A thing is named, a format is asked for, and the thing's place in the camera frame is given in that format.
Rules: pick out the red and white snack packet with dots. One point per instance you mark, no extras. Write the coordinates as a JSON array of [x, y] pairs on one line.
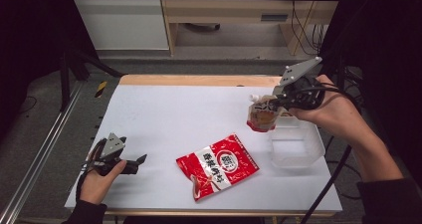
[[217, 166]]

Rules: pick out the white table sheet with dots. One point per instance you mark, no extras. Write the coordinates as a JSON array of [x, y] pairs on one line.
[[185, 117]]

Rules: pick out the yellow and black floor tape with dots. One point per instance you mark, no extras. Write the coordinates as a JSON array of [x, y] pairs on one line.
[[101, 88]]

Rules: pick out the light wooden desk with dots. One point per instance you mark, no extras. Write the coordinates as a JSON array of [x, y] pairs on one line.
[[232, 8]]

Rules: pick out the black curtain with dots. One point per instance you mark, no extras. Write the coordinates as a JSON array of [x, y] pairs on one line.
[[391, 51], [30, 35]]

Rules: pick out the person's left hand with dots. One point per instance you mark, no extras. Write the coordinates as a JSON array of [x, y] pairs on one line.
[[98, 184]]

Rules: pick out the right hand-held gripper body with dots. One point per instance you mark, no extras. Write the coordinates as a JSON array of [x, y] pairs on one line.
[[298, 88]]

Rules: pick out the black frame stand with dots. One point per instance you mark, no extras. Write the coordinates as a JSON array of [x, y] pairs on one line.
[[64, 84], [340, 68]]

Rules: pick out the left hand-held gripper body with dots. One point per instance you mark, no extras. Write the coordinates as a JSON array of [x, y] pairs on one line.
[[111, 151]]

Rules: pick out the person's right hand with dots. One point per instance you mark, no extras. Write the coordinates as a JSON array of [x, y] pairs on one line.
[[331, 111]]

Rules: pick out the orange spouted sauce pouch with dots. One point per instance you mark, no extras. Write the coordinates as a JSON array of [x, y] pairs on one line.
[[263, 114]]

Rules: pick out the white cabinet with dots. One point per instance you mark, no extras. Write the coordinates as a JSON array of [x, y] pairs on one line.
[[122, 21]]

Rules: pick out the translucent plastic container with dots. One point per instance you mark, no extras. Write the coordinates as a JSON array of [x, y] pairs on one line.
[[298, 144]]

